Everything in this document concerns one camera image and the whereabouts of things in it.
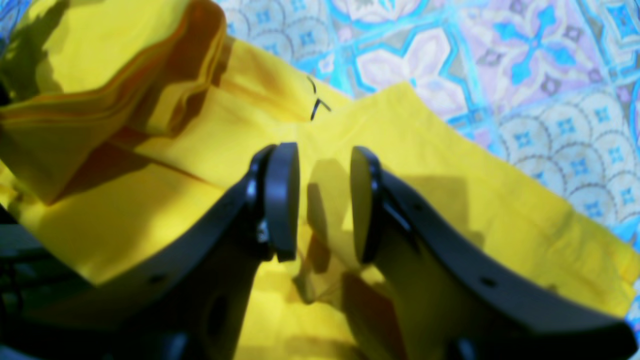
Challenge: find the yellow T-shirt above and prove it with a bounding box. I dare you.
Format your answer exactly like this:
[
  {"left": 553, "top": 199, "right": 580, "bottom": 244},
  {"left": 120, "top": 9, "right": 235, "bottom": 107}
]
[{"left": 1, "top": 0, "right": 639, "bottom": 360}]

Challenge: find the patterned blue tablecloth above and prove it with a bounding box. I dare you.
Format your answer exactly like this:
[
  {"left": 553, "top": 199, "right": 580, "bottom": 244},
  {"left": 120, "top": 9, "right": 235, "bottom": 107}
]
[{"left": 1, "top": 0, "right": 639, "bottom": 360}]

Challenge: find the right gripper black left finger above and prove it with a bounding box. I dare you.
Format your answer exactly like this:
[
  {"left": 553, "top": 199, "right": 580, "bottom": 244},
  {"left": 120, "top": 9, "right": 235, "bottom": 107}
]
[{"left": 1, "top": 142, "right": 300, "bottom": 360}]

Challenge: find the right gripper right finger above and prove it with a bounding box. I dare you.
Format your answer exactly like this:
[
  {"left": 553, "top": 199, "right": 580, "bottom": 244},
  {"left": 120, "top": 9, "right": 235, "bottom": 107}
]
[{"left": 350, "top": 146, "right": 639, "bottom": 360}]

